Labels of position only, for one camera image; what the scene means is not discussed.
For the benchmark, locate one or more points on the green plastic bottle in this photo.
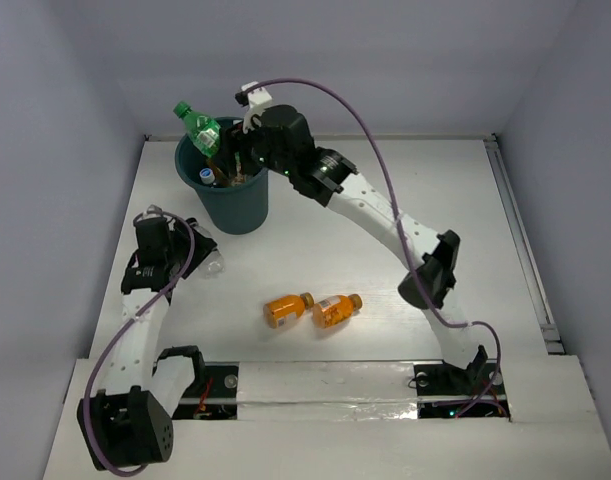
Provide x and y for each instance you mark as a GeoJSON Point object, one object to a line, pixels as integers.
{"type": "Point", "coordinates": [202, 130]}

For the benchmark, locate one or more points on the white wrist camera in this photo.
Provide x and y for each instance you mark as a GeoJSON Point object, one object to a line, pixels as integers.
{"type": "Point", "coordinates": [152, 211]}
{"type": "Point", "coordinates": [256, 99]}

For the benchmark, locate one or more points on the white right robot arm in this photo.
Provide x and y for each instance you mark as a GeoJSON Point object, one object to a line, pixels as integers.
{"type": "Point", "coordinates": [430, 257]}

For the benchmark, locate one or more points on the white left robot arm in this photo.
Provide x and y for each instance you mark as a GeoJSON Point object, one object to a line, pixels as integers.
{"type": "Point", "coordinates": [125, 413]}

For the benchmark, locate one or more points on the small clear blue-label bottle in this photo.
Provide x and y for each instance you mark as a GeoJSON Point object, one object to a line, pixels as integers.
{"type": "Point", "coordinates": [212, 263]}

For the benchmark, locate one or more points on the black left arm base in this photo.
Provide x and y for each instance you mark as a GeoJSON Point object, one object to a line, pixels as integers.
{"type": "Point", "coordinates": [216, 399]}

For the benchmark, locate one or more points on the dark teal plastic bin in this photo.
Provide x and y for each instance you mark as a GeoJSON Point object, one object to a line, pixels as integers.
{"type": "Point", "coordinates": [234, 210]}

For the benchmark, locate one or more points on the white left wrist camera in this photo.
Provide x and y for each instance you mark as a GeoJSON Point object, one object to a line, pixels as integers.
{"type": "Point", "coordinates": [152, 211]}

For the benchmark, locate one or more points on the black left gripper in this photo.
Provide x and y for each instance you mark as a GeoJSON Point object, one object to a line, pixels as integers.
{"type": "Point", "coordinates": [194, 240]}

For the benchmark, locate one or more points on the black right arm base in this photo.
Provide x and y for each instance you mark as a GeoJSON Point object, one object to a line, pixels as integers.
{"type": "Point", "coordinates": [447, 392]}

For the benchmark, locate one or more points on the long orange label bottle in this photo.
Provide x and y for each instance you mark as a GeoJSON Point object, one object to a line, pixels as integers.
{"type": "Point", "coordinates": [235, 174]}

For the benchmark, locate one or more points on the small orange juice bottle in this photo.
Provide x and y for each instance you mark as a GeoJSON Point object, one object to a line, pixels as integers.
{"type": "Point", "coordinates": [284, 310]}

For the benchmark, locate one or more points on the clear plastic bottle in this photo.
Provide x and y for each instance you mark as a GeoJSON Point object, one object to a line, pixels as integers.
{"type": "Point", "coordinates": [208, 178]}

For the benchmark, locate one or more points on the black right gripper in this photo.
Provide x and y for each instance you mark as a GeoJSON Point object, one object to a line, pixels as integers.
{"type": "Point", "coordinates": [234, 139]}

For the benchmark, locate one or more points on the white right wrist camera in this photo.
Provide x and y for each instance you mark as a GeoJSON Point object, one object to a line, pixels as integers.
{"type": "Point", "coordinates": [256, 99]}

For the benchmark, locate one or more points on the small orange patterned bottle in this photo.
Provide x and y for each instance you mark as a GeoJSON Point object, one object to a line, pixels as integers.
{"type": "Point", "coordinates": [334, 310]}

